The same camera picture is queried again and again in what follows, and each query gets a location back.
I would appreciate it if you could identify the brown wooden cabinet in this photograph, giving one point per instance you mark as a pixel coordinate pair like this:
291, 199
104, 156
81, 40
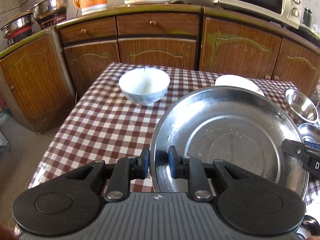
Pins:
43, 74

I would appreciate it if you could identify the large steel plate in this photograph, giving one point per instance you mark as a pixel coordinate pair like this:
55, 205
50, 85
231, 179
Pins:
233, 124

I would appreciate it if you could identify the blue patterned small bowl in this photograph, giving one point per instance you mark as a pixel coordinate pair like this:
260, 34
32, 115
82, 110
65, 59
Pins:
144, 86

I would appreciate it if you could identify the steel pot on stove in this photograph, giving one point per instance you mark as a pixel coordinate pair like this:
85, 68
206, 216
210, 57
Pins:
17, 22

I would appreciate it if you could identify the steel pot with lid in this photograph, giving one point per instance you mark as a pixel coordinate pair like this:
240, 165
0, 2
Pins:
46, 8

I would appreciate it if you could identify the red white checkered tablecloth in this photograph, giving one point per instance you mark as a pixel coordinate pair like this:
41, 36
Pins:
67, 195

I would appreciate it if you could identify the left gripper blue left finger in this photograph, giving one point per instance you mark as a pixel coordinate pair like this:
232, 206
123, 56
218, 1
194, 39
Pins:
123, 172

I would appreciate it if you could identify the deep steel bowl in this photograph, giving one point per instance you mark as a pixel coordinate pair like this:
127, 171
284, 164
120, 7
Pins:
300, 108

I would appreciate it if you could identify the medium steel plate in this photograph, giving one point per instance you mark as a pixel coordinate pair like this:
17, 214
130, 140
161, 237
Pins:
309, 132

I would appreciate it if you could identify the white ceramic bowl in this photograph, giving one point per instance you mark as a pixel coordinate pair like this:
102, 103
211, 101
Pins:
239, 82

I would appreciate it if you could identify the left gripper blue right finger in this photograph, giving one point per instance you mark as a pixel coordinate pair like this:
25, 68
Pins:
192, 170

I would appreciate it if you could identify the small steel plate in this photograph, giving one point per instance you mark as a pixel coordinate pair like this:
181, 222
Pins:
309, 228

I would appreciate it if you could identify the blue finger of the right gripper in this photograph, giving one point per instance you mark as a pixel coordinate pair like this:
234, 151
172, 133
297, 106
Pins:
312, 145

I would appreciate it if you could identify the dark green thermos bottle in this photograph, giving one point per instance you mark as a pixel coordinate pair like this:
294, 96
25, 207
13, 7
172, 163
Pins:
307, 17

